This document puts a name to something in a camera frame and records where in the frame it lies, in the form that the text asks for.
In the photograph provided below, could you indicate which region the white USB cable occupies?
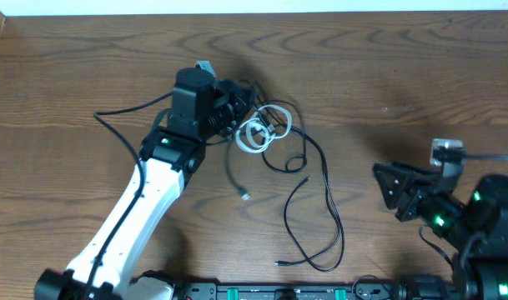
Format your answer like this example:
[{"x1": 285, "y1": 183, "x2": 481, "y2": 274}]
[{"x1": 234, "y1": 103, "x2": 294, "y2": 154}]

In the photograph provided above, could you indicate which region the black USB cable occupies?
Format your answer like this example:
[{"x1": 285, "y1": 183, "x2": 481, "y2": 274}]
[{"x1": 224, "y1": 79, "x2": 346, "y2": 273}]

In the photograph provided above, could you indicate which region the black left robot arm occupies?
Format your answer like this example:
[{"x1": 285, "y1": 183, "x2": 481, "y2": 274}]
[{"x1": 33, "y1": 61, "x2": 256, "y2": 300}]

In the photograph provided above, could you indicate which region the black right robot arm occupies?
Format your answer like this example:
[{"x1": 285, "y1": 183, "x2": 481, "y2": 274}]
[{"x1": 372, "y1": 162, "x2": 508, "y2": 299}]

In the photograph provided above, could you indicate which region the black right camera cable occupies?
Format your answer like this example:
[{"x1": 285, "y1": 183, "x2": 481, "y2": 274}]
[{"x1": 445, "y1": 152, "x2": 508, "y2": 164}]

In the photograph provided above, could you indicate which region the black camera cable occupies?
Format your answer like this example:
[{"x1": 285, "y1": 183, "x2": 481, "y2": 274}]
[
  {"x1": 445, "y1": 152, "x2": 508, "y2": 164},
  {"x1": 82, "y1": 91, "x2": 175, "y2": 300}
]

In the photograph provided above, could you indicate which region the black left camera cable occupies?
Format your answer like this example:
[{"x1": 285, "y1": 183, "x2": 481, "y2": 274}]
[{"x1": 82, "y1": 91, "x2": 175, "y2": 300}]

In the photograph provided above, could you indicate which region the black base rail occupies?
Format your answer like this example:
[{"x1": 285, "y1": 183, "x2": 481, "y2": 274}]
[{"x1": 128, "y1": 282, "x2": 455, "y2": 300}]

